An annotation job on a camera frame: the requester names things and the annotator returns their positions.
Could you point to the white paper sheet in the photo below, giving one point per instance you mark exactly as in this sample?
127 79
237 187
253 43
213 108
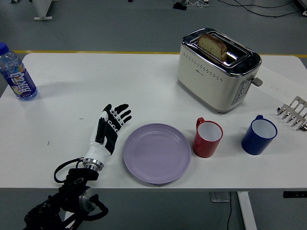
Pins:
278 83

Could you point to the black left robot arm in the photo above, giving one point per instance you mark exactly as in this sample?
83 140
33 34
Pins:
74 191

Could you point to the red mug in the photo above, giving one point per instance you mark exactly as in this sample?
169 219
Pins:
207 139

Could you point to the blue mug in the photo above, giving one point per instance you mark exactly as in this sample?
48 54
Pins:
259 136

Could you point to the silver metal toast rack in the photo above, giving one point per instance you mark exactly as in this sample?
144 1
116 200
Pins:
293 112

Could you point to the bread slice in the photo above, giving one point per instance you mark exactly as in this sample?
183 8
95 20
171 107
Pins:
212 45

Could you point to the grey floor box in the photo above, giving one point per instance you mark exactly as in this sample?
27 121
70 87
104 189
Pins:
219 196

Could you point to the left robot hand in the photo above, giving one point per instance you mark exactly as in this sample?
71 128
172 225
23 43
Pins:
105 134

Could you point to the white stand foot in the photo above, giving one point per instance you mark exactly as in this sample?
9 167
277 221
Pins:
42 9

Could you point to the blue labelled drink bottle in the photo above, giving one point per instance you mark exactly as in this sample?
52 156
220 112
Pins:
19 79

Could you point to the white table leg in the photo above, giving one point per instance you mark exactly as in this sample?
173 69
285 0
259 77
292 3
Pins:
247 210
69 221

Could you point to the purple plate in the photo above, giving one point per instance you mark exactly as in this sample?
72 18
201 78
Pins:
157 153

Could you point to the cream and chrome toaster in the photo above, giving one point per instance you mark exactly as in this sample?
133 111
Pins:
211 81

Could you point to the black power adapter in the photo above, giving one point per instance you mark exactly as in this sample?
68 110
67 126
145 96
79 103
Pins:
180 6

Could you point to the black table control panel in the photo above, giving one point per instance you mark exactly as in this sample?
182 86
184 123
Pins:
295 194

